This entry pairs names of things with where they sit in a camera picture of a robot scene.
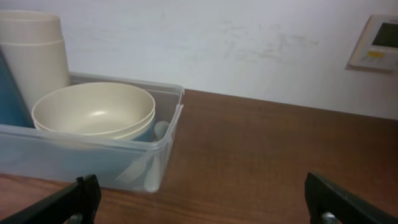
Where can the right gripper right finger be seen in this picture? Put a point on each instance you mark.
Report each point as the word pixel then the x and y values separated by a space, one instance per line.
pixel 329 203

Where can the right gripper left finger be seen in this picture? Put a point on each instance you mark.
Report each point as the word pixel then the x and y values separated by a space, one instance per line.
pixel 76 203

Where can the white plastic spoon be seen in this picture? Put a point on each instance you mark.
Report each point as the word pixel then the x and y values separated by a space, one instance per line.
pixel 152 180

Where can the cream bowl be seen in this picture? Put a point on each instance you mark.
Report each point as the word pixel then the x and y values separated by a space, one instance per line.
pixel 97 124
pixel 110 97

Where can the blue bowl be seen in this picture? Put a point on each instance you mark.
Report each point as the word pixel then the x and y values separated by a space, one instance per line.
pixel 148 135

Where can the blue cup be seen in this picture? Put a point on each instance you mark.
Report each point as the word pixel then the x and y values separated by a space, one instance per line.
pixel 13 110

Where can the cream cup front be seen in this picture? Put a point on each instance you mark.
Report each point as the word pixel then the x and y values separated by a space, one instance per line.
pixel 38 69

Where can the cream cup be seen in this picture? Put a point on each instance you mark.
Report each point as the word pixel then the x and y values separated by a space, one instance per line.
pixel 29 27
pixel 38 69

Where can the white plastic fork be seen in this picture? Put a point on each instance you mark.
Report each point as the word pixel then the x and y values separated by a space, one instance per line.
pixel 134 170

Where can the clear plastic storage container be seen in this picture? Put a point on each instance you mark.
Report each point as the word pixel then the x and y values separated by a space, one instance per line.
pixel 64 157

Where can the white wall control panel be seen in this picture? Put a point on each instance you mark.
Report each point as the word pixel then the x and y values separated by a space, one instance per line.
pixel 376 48

